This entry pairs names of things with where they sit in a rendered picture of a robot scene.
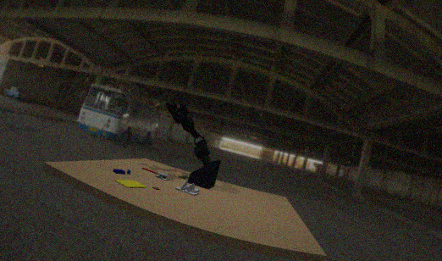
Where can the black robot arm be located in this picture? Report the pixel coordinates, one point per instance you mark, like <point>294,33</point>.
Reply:
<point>201,146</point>

